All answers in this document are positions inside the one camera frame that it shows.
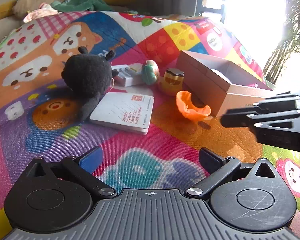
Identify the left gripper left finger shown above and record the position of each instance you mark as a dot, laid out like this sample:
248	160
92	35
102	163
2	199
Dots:
80	171

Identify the white battery case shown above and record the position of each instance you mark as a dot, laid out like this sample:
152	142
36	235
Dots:
127	76

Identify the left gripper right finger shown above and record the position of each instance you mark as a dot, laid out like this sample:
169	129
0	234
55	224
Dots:
221	170

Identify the green towel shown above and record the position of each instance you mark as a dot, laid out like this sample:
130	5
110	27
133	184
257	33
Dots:
80	5

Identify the white card box red text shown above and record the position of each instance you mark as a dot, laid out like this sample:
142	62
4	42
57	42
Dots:
126	111

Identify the yellow pudding toy brown lid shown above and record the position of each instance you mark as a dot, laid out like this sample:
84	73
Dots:
172	81

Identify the pink cardboard box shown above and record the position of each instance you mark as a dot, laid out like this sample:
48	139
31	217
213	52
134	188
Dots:
220	83

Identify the potted palm plant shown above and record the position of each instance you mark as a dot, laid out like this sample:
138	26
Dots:
289	44

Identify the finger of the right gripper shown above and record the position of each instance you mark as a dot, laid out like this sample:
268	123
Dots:
270	109
240	121

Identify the colourful cartoon play mat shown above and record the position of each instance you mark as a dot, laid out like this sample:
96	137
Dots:
38	111

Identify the black plush toy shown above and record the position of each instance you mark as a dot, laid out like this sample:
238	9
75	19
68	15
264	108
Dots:
89	77

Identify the green pink figurine toy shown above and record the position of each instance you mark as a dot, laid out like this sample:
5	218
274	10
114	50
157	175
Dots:
150	72

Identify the orange plastic toy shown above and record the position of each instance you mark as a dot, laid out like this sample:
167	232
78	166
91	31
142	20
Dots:
188	109

